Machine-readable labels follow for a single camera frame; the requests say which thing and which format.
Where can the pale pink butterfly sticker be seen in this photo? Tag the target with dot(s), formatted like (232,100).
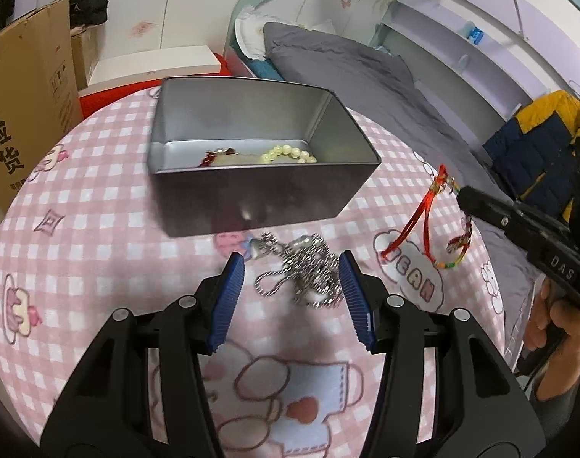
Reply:
(143,28)

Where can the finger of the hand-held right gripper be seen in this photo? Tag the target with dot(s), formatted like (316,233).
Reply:
(490,212)

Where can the blue shelf item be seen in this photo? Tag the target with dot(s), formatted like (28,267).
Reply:
(476,33)

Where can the small white shelf item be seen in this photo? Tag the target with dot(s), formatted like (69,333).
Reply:
(462,61)

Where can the white patterned pillow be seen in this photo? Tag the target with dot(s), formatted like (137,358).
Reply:
(252,33)

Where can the grey blanket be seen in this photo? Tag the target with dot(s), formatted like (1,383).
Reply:
(366,76)

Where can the small cardboard box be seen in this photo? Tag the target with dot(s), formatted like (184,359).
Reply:
(82,57)

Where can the white low platform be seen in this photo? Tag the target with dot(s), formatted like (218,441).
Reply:
(151,64)

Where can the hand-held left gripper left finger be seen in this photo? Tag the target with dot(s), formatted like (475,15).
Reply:
(228,300)

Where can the yellow and navy jacket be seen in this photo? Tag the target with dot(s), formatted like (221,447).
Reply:
(533,152)

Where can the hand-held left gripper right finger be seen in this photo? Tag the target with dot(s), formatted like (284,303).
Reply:
(354,296)

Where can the red mat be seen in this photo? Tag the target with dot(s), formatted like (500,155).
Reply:
(104,100)

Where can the pink checked tablecloth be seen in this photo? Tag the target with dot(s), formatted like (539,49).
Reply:
(104,248)

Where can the purple wall shelves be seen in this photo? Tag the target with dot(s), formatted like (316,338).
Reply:
(509,33)

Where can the person's right hand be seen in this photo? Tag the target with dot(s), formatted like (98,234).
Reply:
(576,353)

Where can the white wardrobe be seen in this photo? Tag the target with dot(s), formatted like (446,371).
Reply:
(199,0)

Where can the large cardboard box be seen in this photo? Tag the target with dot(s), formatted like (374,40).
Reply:
(27,81)

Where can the black bag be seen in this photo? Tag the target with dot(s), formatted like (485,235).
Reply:
(87,9)

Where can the grey metal tin box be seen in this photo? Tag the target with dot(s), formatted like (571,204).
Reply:
(252,195)

